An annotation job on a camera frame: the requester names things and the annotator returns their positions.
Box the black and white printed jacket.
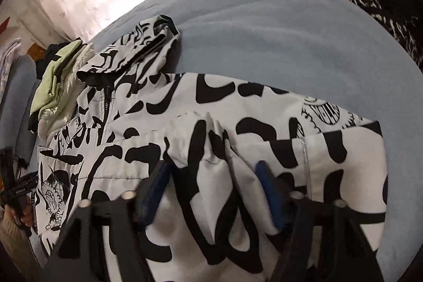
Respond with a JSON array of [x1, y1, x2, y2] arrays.
[[31, 14, 389, 282]]

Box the light green jacket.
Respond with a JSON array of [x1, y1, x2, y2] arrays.
[[29, 39, 87, 119]]

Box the white puffer jacket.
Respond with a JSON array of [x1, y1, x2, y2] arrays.
[[36, 44, 96, 137]]

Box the person's left forearm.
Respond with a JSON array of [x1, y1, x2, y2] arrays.
[[0, 221, 42, 272]]

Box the floral quilt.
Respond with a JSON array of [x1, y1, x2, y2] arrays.
[[0, 39, 22, 94]]

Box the black and white patterned clothes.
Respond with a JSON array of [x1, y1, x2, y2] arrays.
[[334, 0, 423, 71]]

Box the black clothing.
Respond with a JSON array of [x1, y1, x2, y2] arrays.
[[35, 42, 71, 79]]

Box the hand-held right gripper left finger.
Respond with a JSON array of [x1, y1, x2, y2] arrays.
[[43, 161, 176, 282]]

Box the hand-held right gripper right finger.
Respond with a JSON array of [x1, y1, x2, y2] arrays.
[[254, 160, 384, 282]]

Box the blue-grey pillow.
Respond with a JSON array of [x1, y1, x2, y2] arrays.
[[0, 54, 40, 164]]

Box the blue-grey bed blanket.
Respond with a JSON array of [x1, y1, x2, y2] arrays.
[[0, 0, 423, 282]]

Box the person's left hand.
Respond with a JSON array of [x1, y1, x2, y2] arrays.
[[7, 201, 34, 229]]

